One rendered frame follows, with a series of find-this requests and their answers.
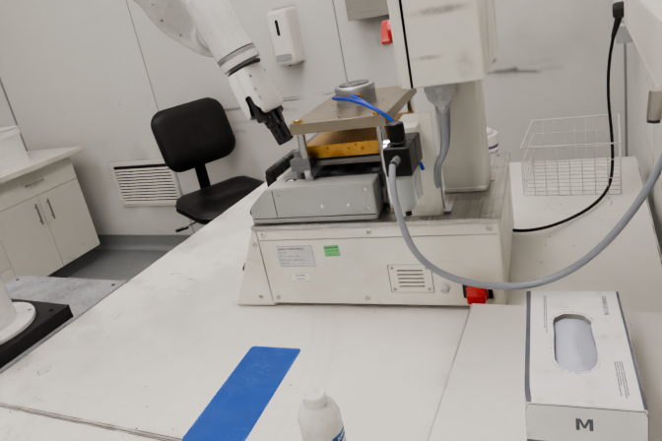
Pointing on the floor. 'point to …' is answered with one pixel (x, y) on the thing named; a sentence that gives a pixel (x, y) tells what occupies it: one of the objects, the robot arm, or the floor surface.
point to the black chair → (187, 123)
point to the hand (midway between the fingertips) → (282, 133)
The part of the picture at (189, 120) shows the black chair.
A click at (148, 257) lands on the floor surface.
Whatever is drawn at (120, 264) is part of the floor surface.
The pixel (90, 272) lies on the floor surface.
